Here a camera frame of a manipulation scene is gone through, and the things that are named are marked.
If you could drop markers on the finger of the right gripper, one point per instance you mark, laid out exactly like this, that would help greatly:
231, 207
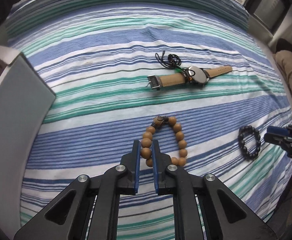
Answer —
278, 139
277, 130

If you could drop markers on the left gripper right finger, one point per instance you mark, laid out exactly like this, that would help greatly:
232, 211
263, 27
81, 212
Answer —
203, 207

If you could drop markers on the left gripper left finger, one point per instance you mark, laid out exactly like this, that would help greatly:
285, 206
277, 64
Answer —
88, 207

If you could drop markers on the striped blue green bedsheet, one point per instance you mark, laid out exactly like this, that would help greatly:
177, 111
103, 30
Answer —
96, 56

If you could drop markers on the tan leather strap wristwatch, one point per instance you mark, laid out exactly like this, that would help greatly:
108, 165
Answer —
192, 75

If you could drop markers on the long white cardboard box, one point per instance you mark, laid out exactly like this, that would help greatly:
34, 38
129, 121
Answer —
24, 102

